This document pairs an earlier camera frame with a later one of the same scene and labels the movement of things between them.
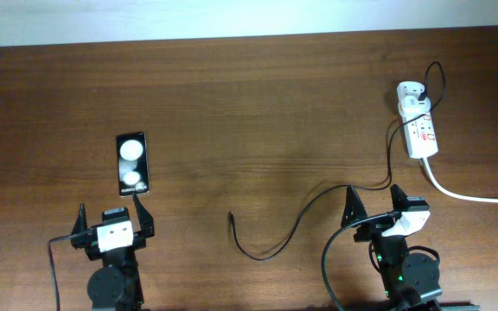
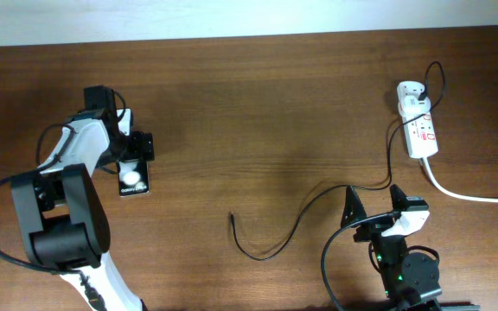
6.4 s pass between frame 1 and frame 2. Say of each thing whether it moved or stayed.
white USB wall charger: stayed
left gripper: moved
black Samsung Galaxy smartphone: stayed
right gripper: stayed
